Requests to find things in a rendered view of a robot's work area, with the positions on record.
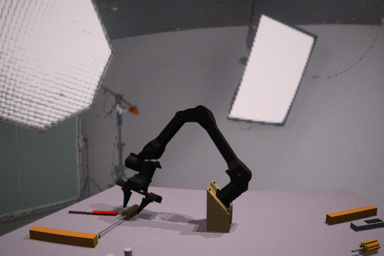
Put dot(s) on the hook tool with brown wooden handle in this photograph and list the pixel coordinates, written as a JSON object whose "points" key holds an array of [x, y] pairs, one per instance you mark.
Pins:
{"points": [[126, 215]]}

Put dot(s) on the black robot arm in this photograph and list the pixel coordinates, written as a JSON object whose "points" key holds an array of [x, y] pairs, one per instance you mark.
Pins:
{"points": [[239, 173]]}

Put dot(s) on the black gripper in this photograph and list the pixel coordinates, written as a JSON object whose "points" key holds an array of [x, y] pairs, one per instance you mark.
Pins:
{"points": [[149, 197]]}

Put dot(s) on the orange rectangular bar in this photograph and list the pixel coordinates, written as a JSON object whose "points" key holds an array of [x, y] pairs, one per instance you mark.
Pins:
{"points": [[351, 215], [64, 237]]}

